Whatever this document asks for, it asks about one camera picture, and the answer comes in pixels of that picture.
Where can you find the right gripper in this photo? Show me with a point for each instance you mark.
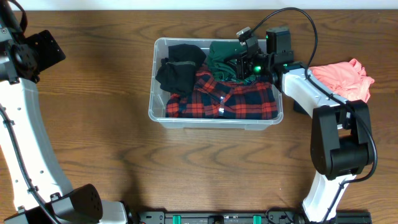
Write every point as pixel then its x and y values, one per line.
pixel 242 65

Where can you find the dark green garment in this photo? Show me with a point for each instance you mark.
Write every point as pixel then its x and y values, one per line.
pixel 226 71

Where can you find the red blue plaid shirt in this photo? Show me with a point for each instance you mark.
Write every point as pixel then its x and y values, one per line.
pixel 212 99

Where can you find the black garment with tape band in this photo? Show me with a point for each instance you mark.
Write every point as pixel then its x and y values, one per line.
pixel 177 71

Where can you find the salmon pink garment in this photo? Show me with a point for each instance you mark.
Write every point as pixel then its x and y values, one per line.
pixel 347 79

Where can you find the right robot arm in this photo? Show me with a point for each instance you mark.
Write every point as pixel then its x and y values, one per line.
pixel 341 145

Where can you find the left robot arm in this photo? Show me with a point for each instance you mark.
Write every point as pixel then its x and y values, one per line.
pixel 42 192

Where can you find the clear plastic storage bin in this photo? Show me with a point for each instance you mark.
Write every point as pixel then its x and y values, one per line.
pixel 159 98

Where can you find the small black folded garment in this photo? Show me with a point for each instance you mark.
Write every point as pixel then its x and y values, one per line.
pixel 297 108

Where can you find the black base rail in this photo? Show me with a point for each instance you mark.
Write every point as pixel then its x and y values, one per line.
pixel 217 217

